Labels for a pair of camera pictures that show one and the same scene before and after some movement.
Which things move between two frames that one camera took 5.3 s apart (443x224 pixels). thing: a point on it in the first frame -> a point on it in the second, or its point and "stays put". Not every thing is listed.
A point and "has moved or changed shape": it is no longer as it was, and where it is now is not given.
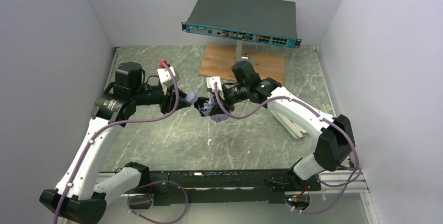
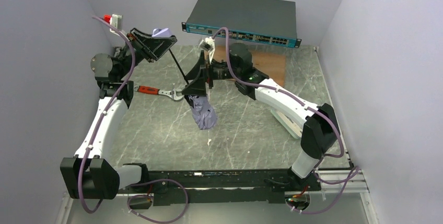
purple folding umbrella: (204, 105) has moved or changed shape
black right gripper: (220, 103) -> (208, 75)
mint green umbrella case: (289, 127) stays put
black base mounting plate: (181, 187) stays put
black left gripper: (169, 102) -> (146, 47)
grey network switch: (252, 18) stays put
